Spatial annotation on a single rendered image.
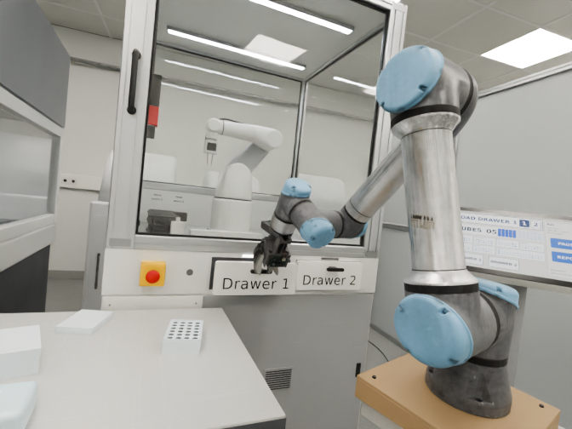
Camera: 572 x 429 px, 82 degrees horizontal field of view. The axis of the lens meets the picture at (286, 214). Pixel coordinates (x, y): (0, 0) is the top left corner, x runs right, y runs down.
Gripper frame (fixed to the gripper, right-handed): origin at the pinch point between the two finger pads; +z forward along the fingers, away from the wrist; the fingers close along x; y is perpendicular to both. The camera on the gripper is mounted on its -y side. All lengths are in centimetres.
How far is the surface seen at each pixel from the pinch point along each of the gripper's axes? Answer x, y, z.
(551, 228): 103, 8, -33
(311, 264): 22.8, -7.7, 5.1
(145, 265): -35.4, -4.7, 4.7
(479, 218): 88, -8, -24
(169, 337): -28.7, 23.8, -1.6
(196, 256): -19.9, -9.8, 5.2
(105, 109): -91, -339, 105
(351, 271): 41.1, -6.3, 7.0
